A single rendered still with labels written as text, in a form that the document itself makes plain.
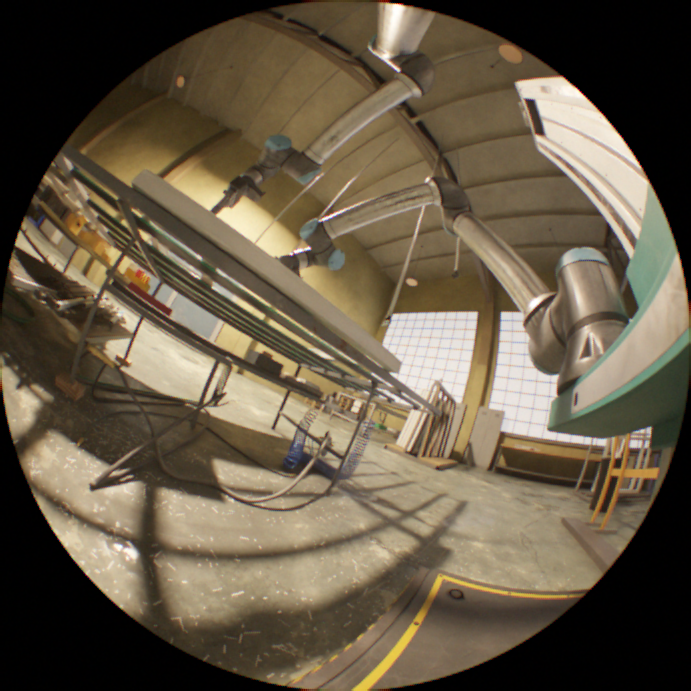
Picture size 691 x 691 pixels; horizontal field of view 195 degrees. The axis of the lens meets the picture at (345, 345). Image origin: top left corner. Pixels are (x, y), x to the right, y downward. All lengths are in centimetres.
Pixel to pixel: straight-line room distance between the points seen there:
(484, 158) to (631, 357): 796
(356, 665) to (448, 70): 818
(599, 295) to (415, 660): 54
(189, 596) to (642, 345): 79
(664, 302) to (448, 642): 41
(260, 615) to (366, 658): 39
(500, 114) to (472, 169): 245
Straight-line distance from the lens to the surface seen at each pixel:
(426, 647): 38
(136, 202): 83
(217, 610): 65
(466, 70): 792
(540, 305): 57
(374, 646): 34
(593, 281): 44
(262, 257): 71
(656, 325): 20
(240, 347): 696
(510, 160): 821
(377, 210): 77
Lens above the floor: 60
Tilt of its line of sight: 15 degrees up
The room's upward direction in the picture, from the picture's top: 23 degrees clockwise
